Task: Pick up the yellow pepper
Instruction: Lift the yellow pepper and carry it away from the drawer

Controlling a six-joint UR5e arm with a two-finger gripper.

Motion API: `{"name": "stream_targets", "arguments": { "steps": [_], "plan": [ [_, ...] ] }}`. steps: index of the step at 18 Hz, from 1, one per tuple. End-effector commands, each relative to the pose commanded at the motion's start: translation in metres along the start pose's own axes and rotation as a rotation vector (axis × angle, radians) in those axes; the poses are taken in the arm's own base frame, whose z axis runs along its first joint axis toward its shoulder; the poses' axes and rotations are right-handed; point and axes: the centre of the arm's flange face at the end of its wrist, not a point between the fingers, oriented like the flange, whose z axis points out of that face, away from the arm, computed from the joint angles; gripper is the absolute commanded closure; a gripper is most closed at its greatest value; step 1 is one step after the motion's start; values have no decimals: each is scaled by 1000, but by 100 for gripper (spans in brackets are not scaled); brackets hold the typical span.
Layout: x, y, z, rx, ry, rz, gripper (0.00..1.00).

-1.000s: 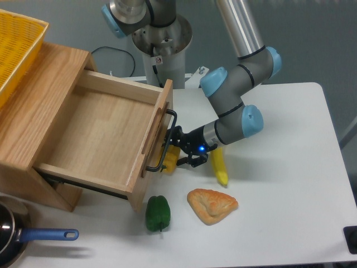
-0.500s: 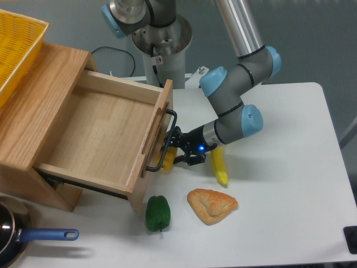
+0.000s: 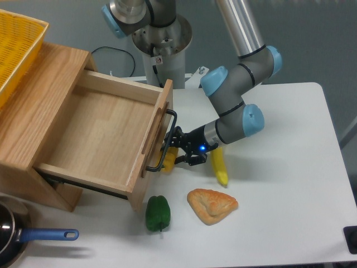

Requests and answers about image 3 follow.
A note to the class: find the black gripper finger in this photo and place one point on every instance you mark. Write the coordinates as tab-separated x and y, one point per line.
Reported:
175	140
192	160

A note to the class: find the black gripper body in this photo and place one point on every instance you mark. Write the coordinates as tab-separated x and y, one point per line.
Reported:
195	142

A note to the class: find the yellow bell pepper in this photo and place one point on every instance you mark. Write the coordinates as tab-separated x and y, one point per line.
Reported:
169	159

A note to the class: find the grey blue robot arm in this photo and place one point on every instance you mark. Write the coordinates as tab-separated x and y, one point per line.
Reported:
224	88

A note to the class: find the green bell pepper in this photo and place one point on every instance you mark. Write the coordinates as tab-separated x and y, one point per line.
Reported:
158	213

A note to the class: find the yellow banana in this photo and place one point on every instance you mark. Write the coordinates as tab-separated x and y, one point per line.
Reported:
219	167

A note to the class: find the triangular bread pastry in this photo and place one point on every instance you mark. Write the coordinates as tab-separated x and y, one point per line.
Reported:
211	206

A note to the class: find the open wooden drawer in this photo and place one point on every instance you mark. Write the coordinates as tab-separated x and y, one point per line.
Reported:
109	132

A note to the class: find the wooden drawer cabinet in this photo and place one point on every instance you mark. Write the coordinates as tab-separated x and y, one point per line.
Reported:
27	120

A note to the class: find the black corner device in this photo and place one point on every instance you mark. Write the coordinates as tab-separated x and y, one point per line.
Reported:
350	233

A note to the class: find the yellow plastic basket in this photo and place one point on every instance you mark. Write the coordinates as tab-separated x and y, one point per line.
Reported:
21	40

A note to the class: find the black drawer handle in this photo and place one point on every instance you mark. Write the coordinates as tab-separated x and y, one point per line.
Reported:
158	167

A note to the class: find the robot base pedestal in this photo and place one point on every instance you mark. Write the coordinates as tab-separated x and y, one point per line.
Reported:
163	52

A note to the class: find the blue handled frying pan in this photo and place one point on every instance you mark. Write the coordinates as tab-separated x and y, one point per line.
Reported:
17	231

